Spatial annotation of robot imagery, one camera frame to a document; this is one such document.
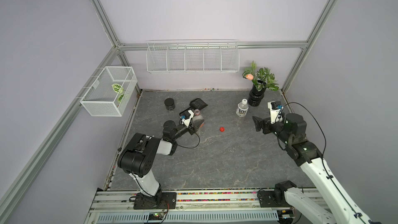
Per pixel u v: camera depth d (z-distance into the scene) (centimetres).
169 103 109
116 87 79
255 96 105
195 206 73
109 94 83
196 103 109
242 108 88
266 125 64
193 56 99
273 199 73
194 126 79
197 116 86
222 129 99
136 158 46
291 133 53
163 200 73
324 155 49
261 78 90
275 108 61
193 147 79
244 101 87
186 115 72
